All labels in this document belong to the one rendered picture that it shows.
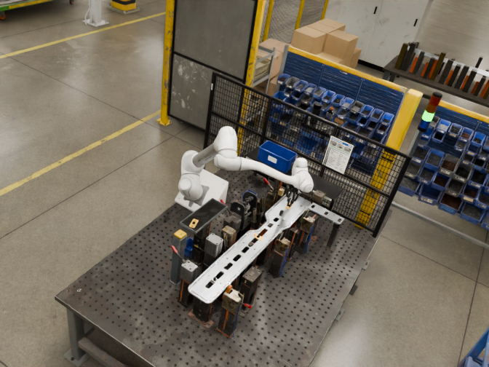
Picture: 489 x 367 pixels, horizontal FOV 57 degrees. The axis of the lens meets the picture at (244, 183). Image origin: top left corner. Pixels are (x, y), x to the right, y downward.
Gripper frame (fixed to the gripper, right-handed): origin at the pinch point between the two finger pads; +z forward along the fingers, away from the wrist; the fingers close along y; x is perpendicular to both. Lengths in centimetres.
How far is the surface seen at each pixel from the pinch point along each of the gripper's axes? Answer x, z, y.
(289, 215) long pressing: -8.2, 5.0, 5.0
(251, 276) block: -84, 2, 18
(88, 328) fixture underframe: -140, 82, -75
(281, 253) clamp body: -43.1, 10.2, 19.6
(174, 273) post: -98, 25, -33
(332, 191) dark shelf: 42.1, 2.0, 19.3
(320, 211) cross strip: 14.1, 5.0, 21.9
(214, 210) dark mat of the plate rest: -62, -11, -31
